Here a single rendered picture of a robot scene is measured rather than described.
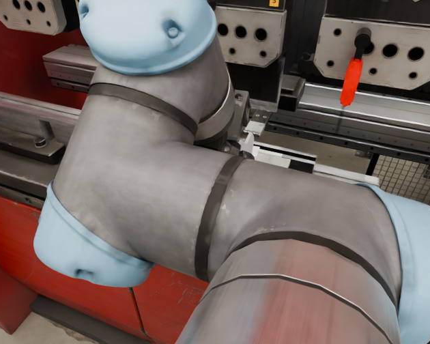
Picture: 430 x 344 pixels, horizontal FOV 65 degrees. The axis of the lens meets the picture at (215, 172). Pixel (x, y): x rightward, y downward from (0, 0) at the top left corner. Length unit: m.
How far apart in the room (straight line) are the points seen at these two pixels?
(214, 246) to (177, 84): 0.10
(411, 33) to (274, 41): 0.17
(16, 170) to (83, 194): 0.73
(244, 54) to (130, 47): 0.36
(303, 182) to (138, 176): 0.09
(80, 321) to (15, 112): 0.92
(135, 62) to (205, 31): 0.05
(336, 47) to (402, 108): 0.44
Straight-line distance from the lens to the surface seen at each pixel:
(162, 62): 0.20
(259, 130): 0.70
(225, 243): 0.16
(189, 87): 0.21
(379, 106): 0.91
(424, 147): 0.91
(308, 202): 0.16
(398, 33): 0.50
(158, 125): 0.20
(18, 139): 0.97
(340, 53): 0.51
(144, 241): 0.19
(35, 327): 1.70
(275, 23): 0.51
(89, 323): 1.56
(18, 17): 0.78
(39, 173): 0.88
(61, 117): 0.88
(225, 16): 0.53
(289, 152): 0.66
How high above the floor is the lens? 1.38
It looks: 40 degrees down
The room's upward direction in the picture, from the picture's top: straight up
